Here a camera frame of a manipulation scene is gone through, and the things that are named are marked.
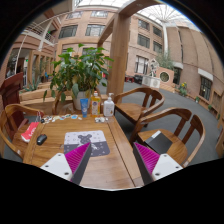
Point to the blue tube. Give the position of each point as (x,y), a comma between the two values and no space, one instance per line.
(84,107)

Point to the wooden chair far right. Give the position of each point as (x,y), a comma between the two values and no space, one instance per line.
(153,99)

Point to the wooden table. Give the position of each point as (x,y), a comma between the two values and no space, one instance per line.
(117,170)

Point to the yellow liquid bottle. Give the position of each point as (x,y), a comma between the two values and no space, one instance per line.
(95,104)

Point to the black computer mouse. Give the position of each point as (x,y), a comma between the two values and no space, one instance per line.
(41,139)

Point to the green potted plant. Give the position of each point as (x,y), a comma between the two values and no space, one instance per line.
(79,73)

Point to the wooden chair left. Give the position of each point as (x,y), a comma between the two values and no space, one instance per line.
(13,123)

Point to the wooden chair behind table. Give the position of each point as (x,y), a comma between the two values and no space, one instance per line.
(63,104)

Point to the black notebook on chair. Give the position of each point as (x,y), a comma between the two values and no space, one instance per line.
(158,142)

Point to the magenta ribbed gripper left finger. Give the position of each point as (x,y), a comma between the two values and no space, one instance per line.
(70,166)

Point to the wooden pillar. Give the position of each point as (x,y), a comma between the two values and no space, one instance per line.
(118,27)

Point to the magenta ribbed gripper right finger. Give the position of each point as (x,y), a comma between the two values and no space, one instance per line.
(153,166)

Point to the white pump bottle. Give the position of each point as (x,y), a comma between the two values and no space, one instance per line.
(108,107)

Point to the wooden chair near right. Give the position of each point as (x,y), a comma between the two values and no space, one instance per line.
(187,125)

